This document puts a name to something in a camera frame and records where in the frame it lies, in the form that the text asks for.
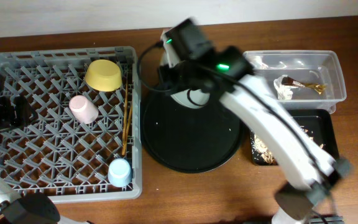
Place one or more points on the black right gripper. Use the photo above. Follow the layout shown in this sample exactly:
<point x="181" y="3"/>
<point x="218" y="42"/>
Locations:
<point x="169" y="78"/>

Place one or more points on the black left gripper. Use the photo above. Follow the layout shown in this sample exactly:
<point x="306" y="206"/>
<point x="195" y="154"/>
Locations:
<point x="14" y="111"/>

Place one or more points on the grey plate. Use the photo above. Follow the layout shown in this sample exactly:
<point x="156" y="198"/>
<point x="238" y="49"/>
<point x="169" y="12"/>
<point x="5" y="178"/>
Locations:
<point x="191" y="98"/>

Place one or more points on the pink cup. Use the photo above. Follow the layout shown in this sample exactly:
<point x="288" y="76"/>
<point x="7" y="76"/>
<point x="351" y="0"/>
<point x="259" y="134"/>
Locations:
<point x="83" y="109"/>

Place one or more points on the wooden chopstick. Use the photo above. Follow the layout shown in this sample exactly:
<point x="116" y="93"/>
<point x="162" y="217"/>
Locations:
<point x="128" y="126"/>
<point x="124" y="138"/>

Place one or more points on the yellow bowl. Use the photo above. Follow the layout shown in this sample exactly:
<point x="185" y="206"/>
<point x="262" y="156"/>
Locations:
<point x="103" y="75"/>

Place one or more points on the white tissue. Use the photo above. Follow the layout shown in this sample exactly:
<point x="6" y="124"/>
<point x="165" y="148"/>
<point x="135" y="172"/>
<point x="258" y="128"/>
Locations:
<point x="284" y="92"/>

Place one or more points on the food scraps pile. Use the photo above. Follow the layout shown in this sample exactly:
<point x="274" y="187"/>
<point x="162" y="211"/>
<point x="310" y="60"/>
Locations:
<point x="262" y="156"/>

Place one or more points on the light blue cup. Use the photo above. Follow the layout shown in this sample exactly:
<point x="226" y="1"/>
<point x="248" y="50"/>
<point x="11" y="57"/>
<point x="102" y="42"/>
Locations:
<point x="119" y="173"/>

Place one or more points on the gold snack wrapper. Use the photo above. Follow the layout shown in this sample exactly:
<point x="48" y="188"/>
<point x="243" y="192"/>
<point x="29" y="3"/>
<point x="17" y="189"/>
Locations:
<point x="319" y="88"/>

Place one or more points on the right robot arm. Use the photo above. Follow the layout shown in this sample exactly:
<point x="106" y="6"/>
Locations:
<point x="311" y="172"/>

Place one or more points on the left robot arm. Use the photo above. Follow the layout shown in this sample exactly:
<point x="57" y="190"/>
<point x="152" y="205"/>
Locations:
<point x="34" y="208"/>

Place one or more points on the grey dishwasher rack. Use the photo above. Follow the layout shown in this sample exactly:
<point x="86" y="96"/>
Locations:
<point x="58" y="155"/>

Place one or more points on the round black tray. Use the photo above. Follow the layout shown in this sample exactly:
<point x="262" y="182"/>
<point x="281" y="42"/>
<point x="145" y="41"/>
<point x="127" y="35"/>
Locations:
<point x="189" y="140"/>

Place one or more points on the clear plastic bin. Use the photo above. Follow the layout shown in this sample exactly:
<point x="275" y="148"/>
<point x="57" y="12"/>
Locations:
<point x="306" y="66"/>

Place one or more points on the rectangular black tray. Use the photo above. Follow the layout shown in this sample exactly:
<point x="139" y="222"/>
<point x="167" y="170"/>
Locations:
<point x="319" y="121"/>

